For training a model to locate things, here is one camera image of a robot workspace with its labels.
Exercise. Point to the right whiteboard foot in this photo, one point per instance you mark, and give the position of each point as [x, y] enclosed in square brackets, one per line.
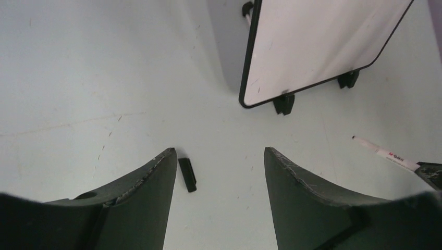
[348, 80]

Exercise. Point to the left whiteboard foot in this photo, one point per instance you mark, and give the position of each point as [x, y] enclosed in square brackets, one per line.
[284, 104]

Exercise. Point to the black framed whiteboard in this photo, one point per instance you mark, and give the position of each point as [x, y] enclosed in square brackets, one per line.
[295, 45]

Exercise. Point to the white marker pen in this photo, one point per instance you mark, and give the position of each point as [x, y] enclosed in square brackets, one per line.
[388, 155]

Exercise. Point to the whiteboard foot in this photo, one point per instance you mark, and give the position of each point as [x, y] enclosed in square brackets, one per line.
[348, 80]
[284, 104]

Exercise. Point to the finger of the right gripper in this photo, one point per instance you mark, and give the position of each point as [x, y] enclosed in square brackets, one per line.
[430, 173]

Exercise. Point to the black marker cap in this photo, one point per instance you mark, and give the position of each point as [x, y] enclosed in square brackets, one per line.
[188, 174]

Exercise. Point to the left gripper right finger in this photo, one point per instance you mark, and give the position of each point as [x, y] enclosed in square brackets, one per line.
[310, 212]

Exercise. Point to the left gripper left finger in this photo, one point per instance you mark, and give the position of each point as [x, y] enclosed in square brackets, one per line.
[130, 212]

